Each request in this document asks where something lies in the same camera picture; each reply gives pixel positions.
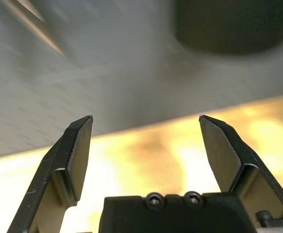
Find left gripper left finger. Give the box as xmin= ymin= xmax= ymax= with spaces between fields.
xmin=6 ymin=115 xmax=93 ymax=233

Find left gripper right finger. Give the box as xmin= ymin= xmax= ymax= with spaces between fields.
xmin=199 ymin=114 xmax=283 ymax=221

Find dark grey pegboard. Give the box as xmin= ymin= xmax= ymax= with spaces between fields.
xmin=0 ymin=0 xmax=283 ymax=161

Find black plastic cup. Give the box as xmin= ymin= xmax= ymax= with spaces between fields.
xmin=174 ymin=0 xmax=283 ymax=55

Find black handled scissors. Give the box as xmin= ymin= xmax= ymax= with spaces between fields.
xmin=0 ymin=0 xmax=68 ymax=59

